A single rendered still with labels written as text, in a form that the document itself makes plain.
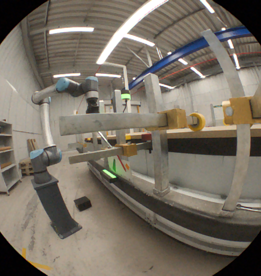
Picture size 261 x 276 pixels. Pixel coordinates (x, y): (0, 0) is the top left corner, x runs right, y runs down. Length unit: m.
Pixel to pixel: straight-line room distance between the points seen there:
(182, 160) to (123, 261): 0.87
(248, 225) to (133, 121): 0.39
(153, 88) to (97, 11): 4.23
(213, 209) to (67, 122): 0.38
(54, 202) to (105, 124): 0.95
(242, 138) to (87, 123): 0.28
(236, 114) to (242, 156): 0.08
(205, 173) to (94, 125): 0.47
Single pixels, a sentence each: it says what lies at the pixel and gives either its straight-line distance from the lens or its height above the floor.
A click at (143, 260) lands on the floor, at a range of 0.98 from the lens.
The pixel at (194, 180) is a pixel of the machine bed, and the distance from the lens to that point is 0.55.
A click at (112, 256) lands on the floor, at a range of 1.03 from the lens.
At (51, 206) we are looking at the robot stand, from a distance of 1.07.
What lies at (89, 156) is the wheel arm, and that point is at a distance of 0.44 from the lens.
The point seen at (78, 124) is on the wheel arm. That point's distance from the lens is 0.18.
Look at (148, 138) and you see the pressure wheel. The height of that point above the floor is 0.88.
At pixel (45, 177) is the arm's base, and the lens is 1.00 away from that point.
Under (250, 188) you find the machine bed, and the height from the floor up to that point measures 0.67.
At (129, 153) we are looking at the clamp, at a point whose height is 0.84.
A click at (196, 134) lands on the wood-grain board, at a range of 0.48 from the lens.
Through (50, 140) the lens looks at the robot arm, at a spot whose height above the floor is 0.94.
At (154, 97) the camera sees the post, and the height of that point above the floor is 1.02.
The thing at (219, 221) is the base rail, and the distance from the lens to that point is 0.31.
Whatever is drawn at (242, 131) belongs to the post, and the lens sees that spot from 0.24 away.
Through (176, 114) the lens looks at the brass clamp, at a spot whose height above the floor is 0.95.
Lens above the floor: 0.92
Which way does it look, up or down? 3 degrees down
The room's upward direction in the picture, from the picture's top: 6 degrees counter-clockwise
